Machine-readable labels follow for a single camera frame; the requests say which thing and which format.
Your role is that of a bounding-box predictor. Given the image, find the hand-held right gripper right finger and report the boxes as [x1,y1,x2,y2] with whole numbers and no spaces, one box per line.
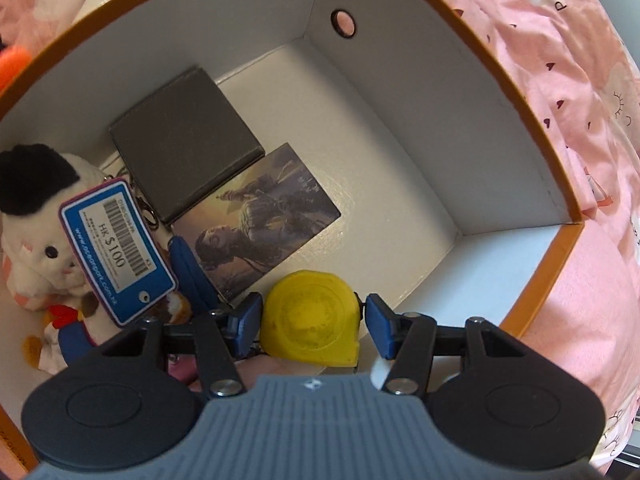
[363,293,531,396]

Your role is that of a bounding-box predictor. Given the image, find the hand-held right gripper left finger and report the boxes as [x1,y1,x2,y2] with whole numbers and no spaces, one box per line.
[100,292,265,400]

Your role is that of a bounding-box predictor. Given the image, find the orange cardboard box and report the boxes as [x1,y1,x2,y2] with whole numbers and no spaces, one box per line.
[0,0,586,480]

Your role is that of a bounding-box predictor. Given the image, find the illustrated picture card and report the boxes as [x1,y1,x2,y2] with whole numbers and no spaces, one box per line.
[171,142,343,306]

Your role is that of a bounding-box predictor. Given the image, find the metal key chain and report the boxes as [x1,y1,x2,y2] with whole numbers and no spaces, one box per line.
[134,195,164,232]

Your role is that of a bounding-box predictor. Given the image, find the white plush toy black hat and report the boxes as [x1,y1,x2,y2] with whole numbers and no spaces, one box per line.
[0,144,193,376]

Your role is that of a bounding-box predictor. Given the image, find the blue fabric strap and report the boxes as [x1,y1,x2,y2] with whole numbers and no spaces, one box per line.
[167,237,223,316]

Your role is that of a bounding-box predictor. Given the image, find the bright orange object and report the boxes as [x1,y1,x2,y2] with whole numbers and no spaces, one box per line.
[0,44,33,93]

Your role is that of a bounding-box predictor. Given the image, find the small white tab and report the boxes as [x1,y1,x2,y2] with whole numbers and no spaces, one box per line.
[371,357,394,391]

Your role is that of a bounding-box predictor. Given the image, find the light pink padded pouch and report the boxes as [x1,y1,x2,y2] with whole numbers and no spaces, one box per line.
[167,352,266,391]

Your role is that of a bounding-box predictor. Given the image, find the pink printed duvet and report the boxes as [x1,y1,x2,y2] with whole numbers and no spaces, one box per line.
[0,0,640,480]

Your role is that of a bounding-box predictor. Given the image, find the yellow tape measure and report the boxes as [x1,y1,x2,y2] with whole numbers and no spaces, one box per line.
[262,270,363,368]

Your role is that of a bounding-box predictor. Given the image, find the blue price tag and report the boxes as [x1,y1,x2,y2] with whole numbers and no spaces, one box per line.
[59,177,178,328]

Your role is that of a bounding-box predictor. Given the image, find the gold square box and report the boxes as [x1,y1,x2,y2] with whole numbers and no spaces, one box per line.
[109,65,266,226]

